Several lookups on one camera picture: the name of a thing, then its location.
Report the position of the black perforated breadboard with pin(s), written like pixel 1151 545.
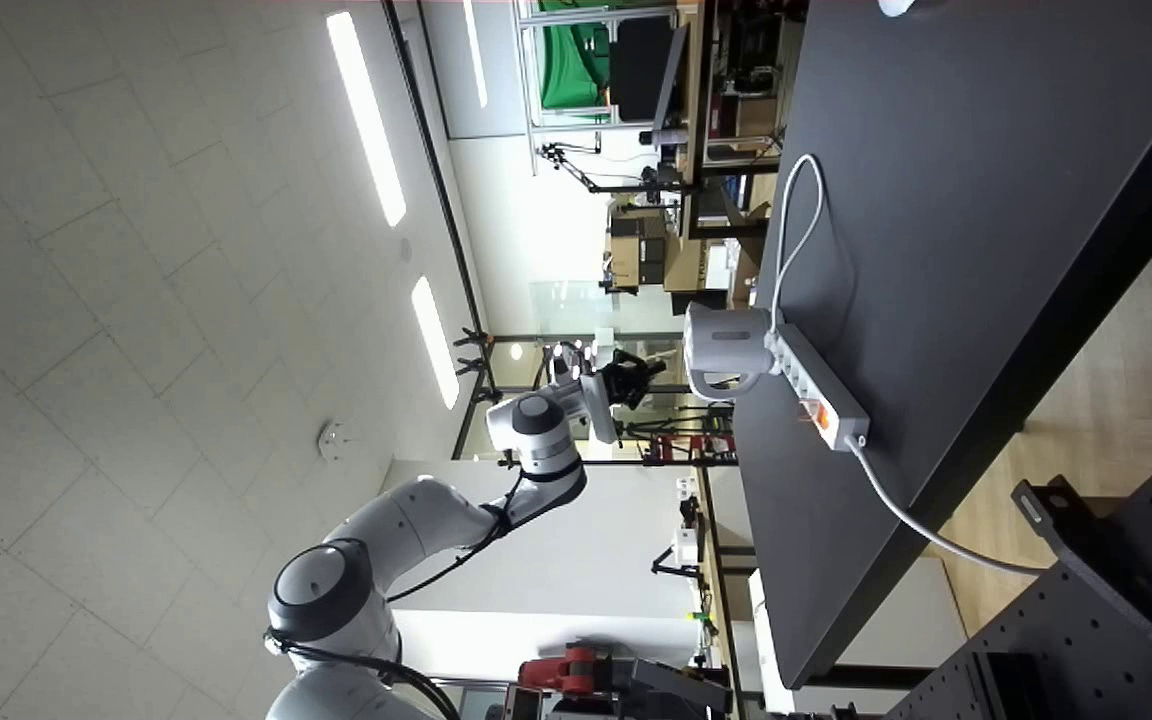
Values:
pixel 1109 663

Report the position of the red device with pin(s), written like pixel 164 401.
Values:
pixel 563 668

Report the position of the round ceiling smoke detector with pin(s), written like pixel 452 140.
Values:
pixel 331 443

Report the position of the white electric kettle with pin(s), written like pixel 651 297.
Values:
pixel 727 352

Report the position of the white power strip orange switch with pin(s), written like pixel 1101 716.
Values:
pixel 819 389

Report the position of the green board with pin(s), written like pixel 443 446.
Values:
pixel 572 64

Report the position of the long ceiling light panel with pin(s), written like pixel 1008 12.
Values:
pixel 439 345
pixel 367 121
pixel 475 54

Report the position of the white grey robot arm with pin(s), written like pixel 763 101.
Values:
pixel 417 523

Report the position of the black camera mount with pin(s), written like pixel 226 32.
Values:
pixel 1098 545

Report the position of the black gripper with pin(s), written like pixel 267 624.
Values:
pixel 623 386

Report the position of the white round object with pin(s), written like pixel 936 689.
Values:
pixel 892 6

